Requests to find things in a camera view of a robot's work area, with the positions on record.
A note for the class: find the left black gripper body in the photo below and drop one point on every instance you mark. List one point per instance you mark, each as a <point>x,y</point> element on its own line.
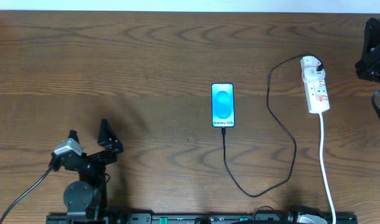
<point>94,157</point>

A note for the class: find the white power strip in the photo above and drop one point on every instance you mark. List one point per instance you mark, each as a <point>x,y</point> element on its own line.
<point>315,91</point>

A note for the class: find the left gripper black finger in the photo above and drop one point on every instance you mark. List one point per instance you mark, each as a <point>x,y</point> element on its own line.
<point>73,135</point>
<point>107,137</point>

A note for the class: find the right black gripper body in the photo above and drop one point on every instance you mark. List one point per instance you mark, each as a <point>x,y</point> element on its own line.
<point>373,58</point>

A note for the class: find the blue Galaxy smartphone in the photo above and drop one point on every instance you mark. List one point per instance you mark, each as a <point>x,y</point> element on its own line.
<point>222,105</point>

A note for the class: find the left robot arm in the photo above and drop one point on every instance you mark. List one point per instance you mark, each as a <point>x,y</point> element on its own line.
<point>86,199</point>

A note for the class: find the white USB charger adapter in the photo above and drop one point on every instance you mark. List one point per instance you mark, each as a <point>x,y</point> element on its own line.
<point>312,69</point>

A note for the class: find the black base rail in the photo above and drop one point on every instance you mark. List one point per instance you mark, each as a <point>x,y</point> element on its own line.
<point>146,218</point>

